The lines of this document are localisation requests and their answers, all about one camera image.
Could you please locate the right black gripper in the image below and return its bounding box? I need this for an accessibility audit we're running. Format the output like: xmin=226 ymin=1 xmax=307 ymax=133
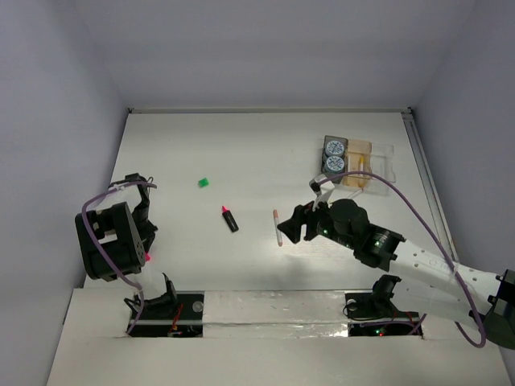
xmin=277 ymin=192 xmax=356 ymax=249

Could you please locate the black pink highlighter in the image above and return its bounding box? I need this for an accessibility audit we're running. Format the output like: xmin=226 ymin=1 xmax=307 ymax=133
xmin=221 ymin=206 xmax=239 ymax=232

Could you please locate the blue white round jar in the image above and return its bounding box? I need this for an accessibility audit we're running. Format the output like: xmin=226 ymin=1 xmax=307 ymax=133
xmin=324 ymin=140 xmax=345 ymax=158

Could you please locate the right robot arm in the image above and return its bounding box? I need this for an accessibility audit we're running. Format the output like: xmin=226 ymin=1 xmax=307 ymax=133
xmin=278 ymin=199 xmax=514 ymax=349

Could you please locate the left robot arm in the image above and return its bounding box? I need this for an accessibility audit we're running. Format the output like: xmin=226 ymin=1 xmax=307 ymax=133
xmin=75 ymin=173 xmax=158 ymax=291

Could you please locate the pink white marker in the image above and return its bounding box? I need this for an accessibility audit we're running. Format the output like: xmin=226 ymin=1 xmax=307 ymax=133
xmin=273 ymin=209 xmax=283 ymax=247

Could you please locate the purple white marker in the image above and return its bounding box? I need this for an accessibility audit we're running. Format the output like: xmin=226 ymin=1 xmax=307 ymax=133
xmin=348 ymin=189 xmax=364 ymax=199

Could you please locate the dark grey container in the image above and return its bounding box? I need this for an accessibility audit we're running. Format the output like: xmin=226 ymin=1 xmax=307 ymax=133
xmin=320 ymin=135 xmax=348 ymax=176

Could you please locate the clear plastic container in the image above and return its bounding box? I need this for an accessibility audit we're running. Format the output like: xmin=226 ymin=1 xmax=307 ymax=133
xmin=366 ymin=143 xmax=396 ymax=196

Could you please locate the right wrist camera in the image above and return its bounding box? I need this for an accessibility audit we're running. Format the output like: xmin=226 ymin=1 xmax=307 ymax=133
xmin=309 ymin=174 xmax=335 ymax=210

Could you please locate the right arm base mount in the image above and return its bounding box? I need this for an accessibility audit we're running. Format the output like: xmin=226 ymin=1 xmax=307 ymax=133
xmin=342 ymin=275 xmax=423 ymax=338

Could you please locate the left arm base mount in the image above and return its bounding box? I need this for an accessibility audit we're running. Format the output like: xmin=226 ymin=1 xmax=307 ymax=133
xmin=129 ymin=292 xmax=204 ymax=338

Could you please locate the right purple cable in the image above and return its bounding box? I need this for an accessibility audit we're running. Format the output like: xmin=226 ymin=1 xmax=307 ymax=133
xmin=313 ymin=171 xmax=487 ymax=347

